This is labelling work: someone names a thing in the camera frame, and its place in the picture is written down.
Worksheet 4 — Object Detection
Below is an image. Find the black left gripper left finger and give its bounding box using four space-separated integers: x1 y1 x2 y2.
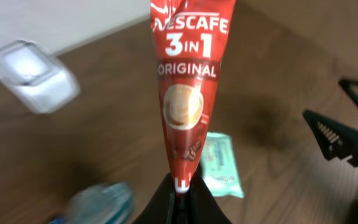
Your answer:
132 173 177 224

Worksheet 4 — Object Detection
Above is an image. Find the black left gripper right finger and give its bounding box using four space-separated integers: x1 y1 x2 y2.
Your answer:
186 166 232 224

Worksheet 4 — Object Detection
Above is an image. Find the white teal wet wipes pack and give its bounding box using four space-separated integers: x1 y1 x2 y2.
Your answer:
200 132 244 198

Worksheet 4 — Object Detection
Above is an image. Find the teal mouthwash bottle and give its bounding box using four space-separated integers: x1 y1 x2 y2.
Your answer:
65 182 134 224

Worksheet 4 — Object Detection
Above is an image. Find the red Nescafe coffee stick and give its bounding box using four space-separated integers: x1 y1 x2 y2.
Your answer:
150 0 236 194

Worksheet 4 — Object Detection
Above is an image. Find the blue Oreo cookie pack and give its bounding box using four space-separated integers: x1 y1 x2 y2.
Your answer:
47 215 67 224

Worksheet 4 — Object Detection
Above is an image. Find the white barcode scanner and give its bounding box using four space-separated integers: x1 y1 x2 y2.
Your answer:
0 40 80 114

